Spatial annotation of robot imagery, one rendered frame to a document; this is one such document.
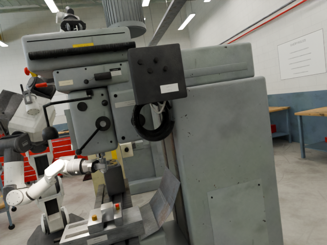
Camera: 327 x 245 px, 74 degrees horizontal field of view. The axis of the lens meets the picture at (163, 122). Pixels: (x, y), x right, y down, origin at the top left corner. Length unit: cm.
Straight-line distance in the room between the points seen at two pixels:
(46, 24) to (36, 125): 975
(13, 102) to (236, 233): 144
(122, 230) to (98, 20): 1024
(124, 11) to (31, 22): 1016
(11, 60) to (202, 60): 1031
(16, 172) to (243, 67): 133
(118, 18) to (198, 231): 109
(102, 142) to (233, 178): 66
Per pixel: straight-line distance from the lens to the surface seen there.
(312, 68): 556
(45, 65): 111
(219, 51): 124
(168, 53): 86
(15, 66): 1104
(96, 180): 306
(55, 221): 205
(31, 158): 182
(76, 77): 108
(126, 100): 106
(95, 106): 109
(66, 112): 119
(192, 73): 115
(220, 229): 123
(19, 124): 148
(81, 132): 110
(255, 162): 121
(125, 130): 107
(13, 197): 139
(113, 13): 119
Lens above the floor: 152
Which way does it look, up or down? 6 degrees down
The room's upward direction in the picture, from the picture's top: 9 degrees counter-clockwise
